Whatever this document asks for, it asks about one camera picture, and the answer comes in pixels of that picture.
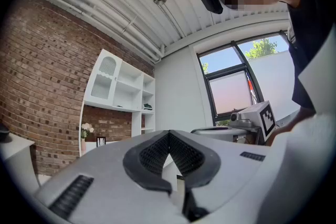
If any white ceiling pipe bundle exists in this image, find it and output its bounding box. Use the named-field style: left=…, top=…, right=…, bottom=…
left=23, top=0, right=165, bottom=64

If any person's right forearm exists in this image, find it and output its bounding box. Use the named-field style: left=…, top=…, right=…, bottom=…
left=272, top=106, right=317, bottom=140

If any white flowers bunch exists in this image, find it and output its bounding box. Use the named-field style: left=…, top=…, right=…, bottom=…
left=80, top=122, right=95, bottom=139

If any white shelf cabinet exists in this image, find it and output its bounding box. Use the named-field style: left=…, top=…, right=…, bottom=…
left=78, top=48, right=156, bottom=158

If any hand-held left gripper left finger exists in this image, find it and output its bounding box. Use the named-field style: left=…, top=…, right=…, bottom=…
left=34, top=130, right=190, bottom=224

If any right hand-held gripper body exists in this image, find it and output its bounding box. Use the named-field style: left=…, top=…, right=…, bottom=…
left=191, top=100, right=276, bottom=145

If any person's dark shirt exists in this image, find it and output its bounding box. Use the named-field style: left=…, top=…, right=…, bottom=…
left=279, top=0, right=336, bottom=111

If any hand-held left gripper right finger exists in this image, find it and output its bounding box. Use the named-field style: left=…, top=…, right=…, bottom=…
left=169, top=130, right=286, bottom=223

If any white side table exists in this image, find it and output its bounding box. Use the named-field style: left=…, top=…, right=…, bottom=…
left=0, top=133, right=42, bottom=190

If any dark object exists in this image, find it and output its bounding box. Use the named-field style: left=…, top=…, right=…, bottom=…
left=0, top=123, right=12, bottom=143

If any white arched cabinet door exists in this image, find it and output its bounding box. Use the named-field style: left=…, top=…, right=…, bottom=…
left=86, top=49, right=123, bottom=108

